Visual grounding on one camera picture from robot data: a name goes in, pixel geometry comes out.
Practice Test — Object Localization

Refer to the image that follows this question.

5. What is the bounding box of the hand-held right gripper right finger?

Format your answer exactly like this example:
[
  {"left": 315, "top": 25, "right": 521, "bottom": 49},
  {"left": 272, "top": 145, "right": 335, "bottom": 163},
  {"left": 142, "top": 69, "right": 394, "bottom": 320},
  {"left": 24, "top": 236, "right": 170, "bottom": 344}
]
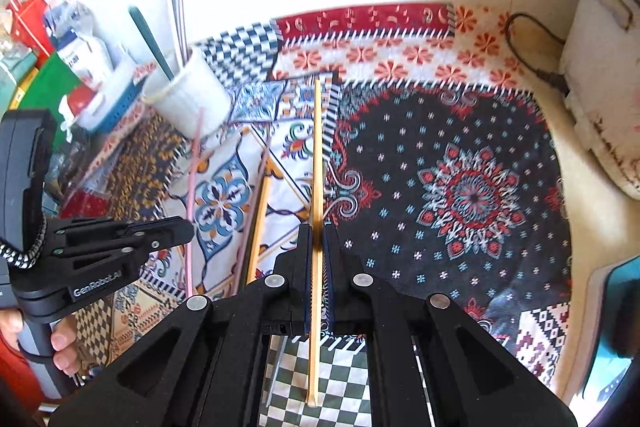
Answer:
[{"left": 321, "top": 223, "right": 578, "bottom": 427}]

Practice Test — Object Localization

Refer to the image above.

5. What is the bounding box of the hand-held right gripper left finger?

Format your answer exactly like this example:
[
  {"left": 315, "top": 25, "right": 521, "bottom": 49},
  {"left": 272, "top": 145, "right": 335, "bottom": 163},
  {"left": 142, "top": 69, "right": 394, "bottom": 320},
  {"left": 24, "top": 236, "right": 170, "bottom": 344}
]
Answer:
[{"left": 47, "top": 223, "right": 315, "bottom": 427}]

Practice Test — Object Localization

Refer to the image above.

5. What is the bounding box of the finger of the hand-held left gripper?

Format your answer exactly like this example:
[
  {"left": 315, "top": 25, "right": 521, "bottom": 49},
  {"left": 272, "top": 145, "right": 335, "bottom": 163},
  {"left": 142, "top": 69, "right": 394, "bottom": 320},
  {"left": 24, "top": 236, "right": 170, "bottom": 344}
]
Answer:
[
  {"left": 47, "top": 216, "right": 195, "bottom": 253},
  {"left": 50, "top": 247, "right": 151, "bottom": 282}
]

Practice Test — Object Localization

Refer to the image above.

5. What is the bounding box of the wooden chopstick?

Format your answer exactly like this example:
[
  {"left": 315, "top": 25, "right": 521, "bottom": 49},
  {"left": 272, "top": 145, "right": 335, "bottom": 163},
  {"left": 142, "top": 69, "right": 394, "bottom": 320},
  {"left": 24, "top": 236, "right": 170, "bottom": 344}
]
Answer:
[
  {"left": 306, "top": 78, "right": 323, "bottom": 407},
  {"left": 245, "top": 176, "right": 273, "bottom": 287}
]

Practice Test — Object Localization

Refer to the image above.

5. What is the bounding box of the white cup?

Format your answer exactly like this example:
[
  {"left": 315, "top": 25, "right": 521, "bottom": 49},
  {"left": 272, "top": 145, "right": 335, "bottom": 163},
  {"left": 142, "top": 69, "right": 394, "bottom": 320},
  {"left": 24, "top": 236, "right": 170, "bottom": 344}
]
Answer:
[{"left": 142, "top": 47, "right": 233, "bottom": 138}]

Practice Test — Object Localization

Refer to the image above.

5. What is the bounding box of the person's left forearm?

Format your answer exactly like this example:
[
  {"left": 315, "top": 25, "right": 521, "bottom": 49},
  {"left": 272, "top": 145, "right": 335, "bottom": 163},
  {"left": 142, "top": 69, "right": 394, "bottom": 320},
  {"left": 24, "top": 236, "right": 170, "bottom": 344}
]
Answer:
[{"left": 0, "top": 332, "right": 48, "bottom": 413}]

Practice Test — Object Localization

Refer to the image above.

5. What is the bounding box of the person's left hand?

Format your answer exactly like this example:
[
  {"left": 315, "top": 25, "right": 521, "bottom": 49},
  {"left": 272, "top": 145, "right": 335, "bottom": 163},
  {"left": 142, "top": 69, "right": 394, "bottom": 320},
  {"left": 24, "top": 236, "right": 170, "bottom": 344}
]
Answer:
[{"left": 50, "top": 318, "right": 81, "bottom": 377}]

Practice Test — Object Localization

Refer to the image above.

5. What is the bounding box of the red tomato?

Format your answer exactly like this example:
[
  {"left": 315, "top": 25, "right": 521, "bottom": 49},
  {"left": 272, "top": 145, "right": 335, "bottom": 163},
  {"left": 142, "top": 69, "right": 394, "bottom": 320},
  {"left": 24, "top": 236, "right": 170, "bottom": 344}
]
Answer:
[{"left": 59, "top": 84, "right": 103, "bottom": 128}]

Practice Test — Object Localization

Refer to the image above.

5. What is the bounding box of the green box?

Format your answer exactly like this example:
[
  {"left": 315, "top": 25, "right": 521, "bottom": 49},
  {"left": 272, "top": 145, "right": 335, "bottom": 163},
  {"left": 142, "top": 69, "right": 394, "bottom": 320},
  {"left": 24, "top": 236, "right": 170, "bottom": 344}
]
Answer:
[{"left": 20, "top": 54, "right": 83, "bottom": 148}]

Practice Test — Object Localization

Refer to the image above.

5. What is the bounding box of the blue plastic basket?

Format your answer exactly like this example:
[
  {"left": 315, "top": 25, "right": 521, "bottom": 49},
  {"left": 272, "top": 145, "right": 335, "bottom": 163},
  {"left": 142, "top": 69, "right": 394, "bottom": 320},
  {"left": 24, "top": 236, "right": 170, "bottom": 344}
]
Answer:
[{"left": 75, "top": 57, "right": 146, "bottom": 132}]

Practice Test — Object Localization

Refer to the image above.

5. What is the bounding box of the white bag with blue print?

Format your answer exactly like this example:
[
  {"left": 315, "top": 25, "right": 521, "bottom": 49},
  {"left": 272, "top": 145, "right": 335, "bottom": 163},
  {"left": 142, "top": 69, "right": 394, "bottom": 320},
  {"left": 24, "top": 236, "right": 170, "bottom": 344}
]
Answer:
[{"left": 42, "top": 4, "right": 118, "bottom": 80}]

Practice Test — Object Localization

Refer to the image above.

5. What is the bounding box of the red tin box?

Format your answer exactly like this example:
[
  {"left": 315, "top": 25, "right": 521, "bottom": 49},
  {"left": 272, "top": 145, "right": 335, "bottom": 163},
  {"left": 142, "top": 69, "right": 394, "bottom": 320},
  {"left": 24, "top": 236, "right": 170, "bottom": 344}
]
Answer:
[{"left": 6, "top": 0, "right": 66, "bottom": 58}]

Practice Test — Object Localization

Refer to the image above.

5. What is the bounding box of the patchwork printed table mat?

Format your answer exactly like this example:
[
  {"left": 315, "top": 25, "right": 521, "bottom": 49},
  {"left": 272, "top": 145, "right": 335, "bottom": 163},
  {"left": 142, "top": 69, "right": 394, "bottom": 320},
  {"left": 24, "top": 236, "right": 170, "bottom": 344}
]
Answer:
[{"left": 60, "top": 2, "right": 573, "bottom": 427}]

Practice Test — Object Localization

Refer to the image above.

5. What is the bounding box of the teal kitchen scale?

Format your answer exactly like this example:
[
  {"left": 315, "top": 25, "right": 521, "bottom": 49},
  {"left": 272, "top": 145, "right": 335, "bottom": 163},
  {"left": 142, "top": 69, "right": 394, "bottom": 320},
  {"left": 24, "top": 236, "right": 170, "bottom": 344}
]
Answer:
[{"left": 582, "top": 254, "right": 640, "bottom": 408}]

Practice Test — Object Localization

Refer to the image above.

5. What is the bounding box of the white rice cooker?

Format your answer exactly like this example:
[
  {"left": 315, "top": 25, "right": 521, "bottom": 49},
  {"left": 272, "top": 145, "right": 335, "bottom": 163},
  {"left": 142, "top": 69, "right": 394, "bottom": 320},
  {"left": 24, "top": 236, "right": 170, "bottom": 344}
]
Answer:
[{"left": 557, "top": 0, "right": 640, "bottom": 200}]

